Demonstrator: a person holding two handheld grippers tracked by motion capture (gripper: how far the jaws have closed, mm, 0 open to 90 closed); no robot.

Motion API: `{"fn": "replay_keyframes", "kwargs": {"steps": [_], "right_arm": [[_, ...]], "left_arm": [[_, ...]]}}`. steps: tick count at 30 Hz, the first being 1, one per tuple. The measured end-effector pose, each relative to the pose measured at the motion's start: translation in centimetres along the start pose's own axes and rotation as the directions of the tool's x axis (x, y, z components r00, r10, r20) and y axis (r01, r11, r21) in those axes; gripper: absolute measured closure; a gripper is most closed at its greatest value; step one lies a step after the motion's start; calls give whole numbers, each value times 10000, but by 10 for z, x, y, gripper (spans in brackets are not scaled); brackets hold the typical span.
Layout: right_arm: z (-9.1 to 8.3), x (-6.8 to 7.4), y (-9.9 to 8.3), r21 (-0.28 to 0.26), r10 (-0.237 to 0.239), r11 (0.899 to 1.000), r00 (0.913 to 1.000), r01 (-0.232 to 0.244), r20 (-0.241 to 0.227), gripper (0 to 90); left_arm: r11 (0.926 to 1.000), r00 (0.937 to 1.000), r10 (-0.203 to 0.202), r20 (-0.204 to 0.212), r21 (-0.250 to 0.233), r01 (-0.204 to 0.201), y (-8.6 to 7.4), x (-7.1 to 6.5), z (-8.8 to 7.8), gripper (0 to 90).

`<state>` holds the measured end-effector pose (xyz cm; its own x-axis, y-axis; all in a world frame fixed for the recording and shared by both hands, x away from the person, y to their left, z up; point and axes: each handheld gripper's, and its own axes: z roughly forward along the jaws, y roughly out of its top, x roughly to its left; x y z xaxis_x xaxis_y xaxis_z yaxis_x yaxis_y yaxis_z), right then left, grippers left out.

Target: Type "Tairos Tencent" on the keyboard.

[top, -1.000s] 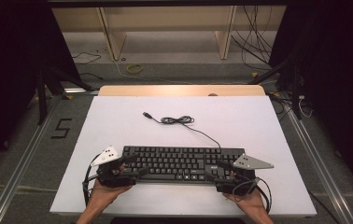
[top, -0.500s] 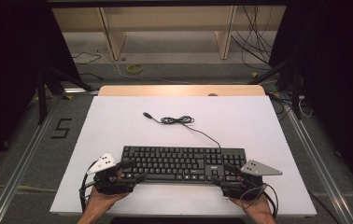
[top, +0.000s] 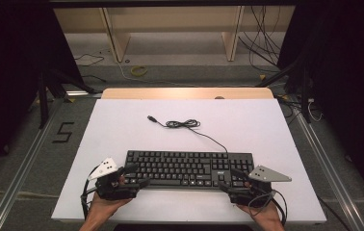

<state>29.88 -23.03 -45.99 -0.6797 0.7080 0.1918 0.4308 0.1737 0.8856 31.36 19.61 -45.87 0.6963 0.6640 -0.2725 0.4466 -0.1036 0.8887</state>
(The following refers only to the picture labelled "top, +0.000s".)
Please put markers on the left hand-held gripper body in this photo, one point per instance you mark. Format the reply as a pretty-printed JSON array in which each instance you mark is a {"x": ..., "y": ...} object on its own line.
[{"x": 112, "y": 191}]

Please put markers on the black curtain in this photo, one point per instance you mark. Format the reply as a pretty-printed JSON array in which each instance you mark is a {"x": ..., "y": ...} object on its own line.
[
  {"x": 347, "y": 80},
  {"x": 10, "y": 80}
]

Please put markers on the black computer keyboard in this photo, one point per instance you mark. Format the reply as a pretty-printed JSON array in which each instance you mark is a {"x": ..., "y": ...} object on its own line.
[{"x": 176, "y": 166}]

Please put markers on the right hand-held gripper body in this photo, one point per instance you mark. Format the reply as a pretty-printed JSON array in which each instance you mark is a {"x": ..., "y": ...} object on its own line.
[{"x": 241, "y": 195}]

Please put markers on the long aluminium rail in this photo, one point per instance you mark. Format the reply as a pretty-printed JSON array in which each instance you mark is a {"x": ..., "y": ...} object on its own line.
[
  {"x": 331, "y": 170},
  {"x": 19, "y": 179}
]

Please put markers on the black metal stand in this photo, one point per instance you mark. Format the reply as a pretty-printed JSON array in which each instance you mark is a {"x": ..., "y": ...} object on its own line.
[
  {"x": 304, "y": 96},
  {"x": 43, "y": 102}
]

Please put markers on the person's black clothing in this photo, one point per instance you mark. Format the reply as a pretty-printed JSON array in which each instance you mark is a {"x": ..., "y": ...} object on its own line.
[{"x": 183, "y": 228}]

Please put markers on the person's right hand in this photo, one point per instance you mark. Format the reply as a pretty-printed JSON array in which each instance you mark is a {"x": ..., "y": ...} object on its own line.
[{"x": 266, "y": 219}]

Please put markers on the person's left hand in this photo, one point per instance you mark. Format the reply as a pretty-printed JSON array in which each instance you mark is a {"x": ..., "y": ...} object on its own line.
[{"x": 101, "y": 210}]

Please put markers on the yellow tape roll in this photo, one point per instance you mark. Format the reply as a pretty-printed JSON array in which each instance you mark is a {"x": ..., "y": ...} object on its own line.
[{"x": 134, "y": 72}]

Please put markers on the short aluminium rail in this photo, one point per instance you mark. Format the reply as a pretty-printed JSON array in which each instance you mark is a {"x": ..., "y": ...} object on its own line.
[{"x": 83, "y": 93}]

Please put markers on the black frame bar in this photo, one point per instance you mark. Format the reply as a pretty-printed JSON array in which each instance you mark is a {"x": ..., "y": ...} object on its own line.
[{"x": 170, "y": 3}]

